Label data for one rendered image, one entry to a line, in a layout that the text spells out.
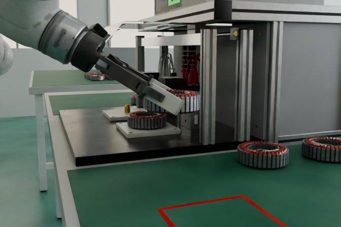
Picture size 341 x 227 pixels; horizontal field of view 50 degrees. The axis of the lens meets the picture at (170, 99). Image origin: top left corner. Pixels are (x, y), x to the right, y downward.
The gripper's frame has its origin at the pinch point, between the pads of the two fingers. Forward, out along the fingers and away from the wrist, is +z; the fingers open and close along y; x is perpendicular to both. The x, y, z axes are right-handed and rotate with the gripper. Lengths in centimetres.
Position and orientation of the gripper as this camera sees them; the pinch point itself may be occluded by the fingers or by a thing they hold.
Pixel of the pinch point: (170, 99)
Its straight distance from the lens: 71.6
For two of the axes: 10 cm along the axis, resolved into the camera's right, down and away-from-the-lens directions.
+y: 0.4, 1.3, -9.9
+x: 5.0, -8.6, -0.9
